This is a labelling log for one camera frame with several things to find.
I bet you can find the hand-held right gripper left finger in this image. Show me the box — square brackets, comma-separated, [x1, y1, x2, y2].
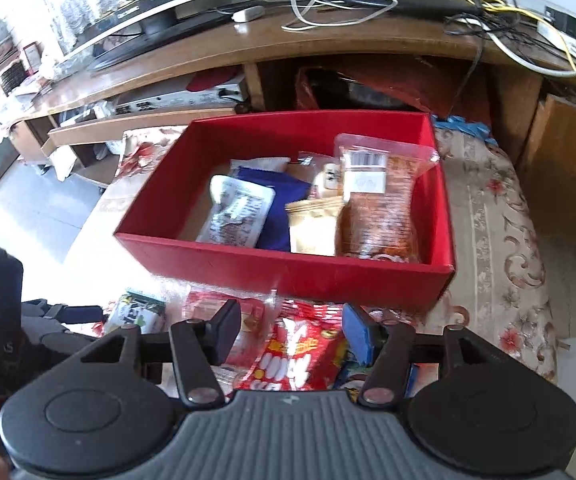
[68, 299, 243, 408]

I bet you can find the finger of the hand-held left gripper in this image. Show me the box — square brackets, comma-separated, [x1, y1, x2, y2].
[20, 299, 106, 327]

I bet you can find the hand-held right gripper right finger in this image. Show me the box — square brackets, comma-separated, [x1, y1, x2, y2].
[342, 302, 511, 407]

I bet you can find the clear pink snack packet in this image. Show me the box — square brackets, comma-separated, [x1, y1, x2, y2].
[183, 290, 279, 368]

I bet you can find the green white snack packet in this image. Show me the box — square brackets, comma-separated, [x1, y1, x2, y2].
[103, 287, 167, 334]

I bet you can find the red yellow snack packet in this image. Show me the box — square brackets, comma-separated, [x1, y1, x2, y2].
[235, 297, 353, 393]

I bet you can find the red cardboard box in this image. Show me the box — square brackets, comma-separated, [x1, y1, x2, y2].
[114, 110, 456, 313]

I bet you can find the white brown snack packet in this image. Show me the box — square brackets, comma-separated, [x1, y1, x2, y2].
[195, 175, 276, 248]

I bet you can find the beige snack packet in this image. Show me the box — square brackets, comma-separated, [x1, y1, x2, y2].
[285, 196, 346, 256]

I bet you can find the large orange snack bag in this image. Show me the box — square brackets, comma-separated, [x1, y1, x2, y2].
[334, 132, 441, 264]

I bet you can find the blue wafer biscuit packet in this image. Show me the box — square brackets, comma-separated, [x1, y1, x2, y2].
[238, 166, 313, 252]

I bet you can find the blue printed snack packet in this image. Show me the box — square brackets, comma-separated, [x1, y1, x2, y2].
[335, 355, 421, 401]

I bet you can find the white plastic bag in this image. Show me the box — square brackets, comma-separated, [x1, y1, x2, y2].
[47, 144, 78, 182]

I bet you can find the clear packet with round bun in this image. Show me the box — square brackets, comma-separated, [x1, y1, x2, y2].
[298, 152, 343, 201]

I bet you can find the grey white snack packet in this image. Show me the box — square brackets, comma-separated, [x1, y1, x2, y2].
[230, 157, 291, 177]

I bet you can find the blue plastic wrap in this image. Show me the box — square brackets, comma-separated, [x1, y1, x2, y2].
[434, 115, 492, 145]

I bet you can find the silver disc player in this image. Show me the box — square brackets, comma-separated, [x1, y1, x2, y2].
[115, 72, 249, 115]

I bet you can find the red bag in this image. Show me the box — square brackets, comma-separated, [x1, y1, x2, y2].
[295, 64, 476, 116]

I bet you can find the pile of printed boxes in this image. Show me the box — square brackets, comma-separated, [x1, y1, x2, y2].
[0, 14, 49, 128]

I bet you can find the wooden side cabinet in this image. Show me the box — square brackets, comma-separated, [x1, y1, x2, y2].
[515, 95, 576, 257]

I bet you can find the wooden tv stand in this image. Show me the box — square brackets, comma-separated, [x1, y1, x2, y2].
[0, 0, 576, 191]

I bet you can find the white power adapter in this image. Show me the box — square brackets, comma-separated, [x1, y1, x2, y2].
[231, 5, 267, 24]

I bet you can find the black router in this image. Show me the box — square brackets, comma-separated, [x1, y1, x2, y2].
[340, 0, 484, 17]

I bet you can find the white power strip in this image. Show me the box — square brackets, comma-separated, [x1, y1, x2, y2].
[535, 4, 576, 78]

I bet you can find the white cable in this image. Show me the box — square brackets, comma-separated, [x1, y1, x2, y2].
[282, 0, 399, 32]

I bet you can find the black cable bundle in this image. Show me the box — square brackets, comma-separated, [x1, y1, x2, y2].
[442, 0, 576, 111]

